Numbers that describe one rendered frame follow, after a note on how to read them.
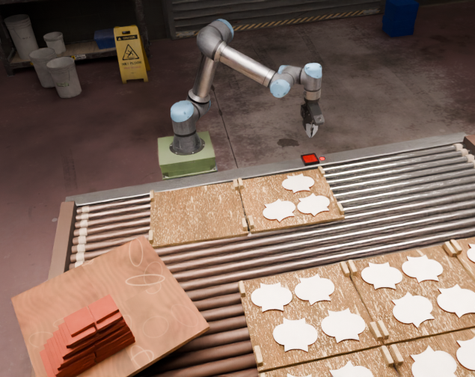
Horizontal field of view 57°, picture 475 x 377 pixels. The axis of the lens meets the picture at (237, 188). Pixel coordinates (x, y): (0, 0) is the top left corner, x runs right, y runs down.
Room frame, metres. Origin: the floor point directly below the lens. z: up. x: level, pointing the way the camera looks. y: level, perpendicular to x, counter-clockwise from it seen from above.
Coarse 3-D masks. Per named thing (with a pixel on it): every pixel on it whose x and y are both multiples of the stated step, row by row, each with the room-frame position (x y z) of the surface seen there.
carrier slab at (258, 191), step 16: (272, 176) 1.66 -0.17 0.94; (304, 176) 1.64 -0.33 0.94; (320, 176) 1.63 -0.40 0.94; (240, 192) 1.56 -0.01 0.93; (256, 192) 1.54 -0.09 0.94; (272, 192) 1.54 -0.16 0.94; (288, 192) 1.53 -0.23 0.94; (304, 192) 1.52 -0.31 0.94; (320, 192) 1.51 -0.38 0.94; (256, 208) 1.44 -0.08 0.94; (336, 208) 1.40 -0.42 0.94; (256, 224) 1.33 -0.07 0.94; (272, 224) 1.33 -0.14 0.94; (288, 224) 1.32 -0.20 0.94; (304, 224) 1.32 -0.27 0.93
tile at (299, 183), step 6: (300, 174) 1.64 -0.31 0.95; (288, 180) 1.60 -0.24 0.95; (294, 180) 1.60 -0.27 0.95; (300, 180) 1.59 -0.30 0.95; (306, 180) 1.59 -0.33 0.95; (312, 180) 1.59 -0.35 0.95; (282, 186) 1.57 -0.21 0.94; (288, 186) 1.56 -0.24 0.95; (294, 186) 1.55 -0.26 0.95; (300, 186) 1.55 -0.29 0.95; (306, 186) 1.55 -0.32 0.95; (312, 186) 1.55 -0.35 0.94; (294, 192) 1.51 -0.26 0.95
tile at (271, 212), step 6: (264, 204) 1.45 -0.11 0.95; (270, 204) 1.44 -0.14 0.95; (276, 204) 1.44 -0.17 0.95; (282, 204) 1.44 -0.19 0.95; (288, 204) 1.43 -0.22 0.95; (264, 210) 1.41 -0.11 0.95; (270, 210) 1.40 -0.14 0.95; (276, 210) 1.40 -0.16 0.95; (282, 210) 1.40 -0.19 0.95; (288, 210) 1.39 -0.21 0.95; (294, 210) 1.40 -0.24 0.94; (264, 216) 1.37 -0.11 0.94; (270, 216) 1.37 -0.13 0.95; (276, 216) 1.36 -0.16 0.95; (282, 216) 1.36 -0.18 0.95; (288, 216) 1.36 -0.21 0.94; (294, 216) 1.36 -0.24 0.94
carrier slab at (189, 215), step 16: (160, 192) 1.60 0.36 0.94; (176, 192) 1.59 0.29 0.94; (192, 192) 1.58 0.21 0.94; (208, 192) 1.57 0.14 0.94; (224, 192) 1.56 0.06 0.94; (160, 208) 1.49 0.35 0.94; (176, 208) 1.48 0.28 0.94; (192, 208) 1.47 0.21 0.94; (208, 208) 1.46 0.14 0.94; (224, 208) 1.45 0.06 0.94; (240, 208) 1.45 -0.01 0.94; (160, 224) 1.38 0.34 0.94; (176, 224) 1.37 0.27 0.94; (192, 224) 1.36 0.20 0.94; (208, 224) 1.36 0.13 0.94; (224, 224) 1.35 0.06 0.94; (240, 224) 1.34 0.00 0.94; (160, 240) 1.29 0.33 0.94; (176, 240) 1.28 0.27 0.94; (192, 240) 1.27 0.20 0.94; (208, 240) 1.27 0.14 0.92
